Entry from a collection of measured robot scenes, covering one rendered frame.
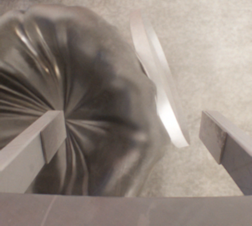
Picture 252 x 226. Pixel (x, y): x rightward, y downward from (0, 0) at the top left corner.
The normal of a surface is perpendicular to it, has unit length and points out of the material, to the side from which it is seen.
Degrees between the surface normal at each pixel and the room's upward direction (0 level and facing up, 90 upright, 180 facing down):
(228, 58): 0
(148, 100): 54
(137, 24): 28
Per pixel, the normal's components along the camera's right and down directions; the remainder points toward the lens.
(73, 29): -0.47, 0.54
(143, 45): -0.40, -0.18
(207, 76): -0.14, -0.11
